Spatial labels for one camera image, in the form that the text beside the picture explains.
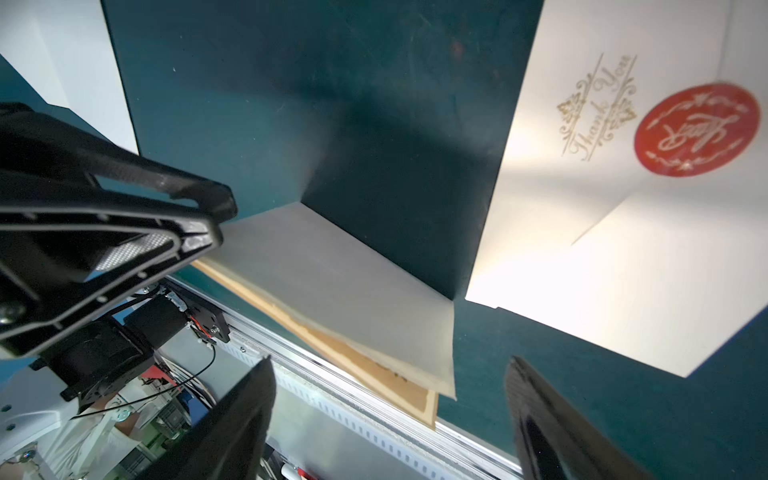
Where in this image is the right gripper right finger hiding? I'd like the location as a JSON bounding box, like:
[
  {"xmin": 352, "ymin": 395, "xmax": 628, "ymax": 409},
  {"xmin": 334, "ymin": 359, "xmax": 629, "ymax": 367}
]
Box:
[{"xmin": 505, "ymin": 356, "xmax": 653, "ymax": 479}]

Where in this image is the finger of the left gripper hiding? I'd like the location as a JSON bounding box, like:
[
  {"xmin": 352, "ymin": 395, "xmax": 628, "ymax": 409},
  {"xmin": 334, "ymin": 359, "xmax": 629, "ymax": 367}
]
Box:
[
  {"xmin": 1, "ymin": 102, "xmax": 238, "ymax": 223},
  {"xmin": 1, "ymin": 171, "xmax": 223, "ymax": 359}
]

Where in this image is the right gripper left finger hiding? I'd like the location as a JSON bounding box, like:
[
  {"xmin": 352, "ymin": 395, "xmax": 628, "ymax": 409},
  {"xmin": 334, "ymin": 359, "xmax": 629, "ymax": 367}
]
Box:
[{"xmin": 138, "ymin": 357, "xmax": 277, "ymax": 480}]

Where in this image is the brown letter paper front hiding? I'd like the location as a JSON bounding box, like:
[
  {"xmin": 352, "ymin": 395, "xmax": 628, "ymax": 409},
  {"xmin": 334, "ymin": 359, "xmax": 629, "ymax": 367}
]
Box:
[{"xmin": 192, "ymin": 260, "xmax": 438, "ymax": 430}]

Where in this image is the cream paper sheet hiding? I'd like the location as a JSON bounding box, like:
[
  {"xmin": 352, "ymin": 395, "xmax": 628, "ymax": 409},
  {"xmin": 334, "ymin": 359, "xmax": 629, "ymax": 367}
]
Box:
[{"xmin": 194, "ymin": 203, "xmax": 456, "ymax": 398}]

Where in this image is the yellow envelope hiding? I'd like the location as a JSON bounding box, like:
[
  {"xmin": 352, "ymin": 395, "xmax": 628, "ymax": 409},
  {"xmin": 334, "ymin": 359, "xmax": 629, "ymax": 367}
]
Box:
[{"xmin": 466, "ymin": 1, "xmax": 767, "ymax": 377}]

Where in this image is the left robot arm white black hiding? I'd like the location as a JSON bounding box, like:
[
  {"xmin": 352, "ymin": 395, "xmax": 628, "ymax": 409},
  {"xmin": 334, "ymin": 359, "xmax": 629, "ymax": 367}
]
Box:
[{"xmin": 1, "ymin": 103, "xmax": 237, "ymax": 479}]

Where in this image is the white paper sheet left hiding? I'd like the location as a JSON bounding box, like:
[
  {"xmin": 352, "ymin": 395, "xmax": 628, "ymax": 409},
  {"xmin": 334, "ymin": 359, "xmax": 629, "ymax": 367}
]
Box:
[{"xmin": 1, "ymin": 0, "xmax": 139, "ymax": 154}]

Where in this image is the aluminium rail base frame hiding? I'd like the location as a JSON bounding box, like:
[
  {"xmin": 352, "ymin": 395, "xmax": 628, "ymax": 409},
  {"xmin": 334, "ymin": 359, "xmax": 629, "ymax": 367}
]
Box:
[{"xmin": 169, "ymin": 279, "xmax": 522, "ymax": 479}]

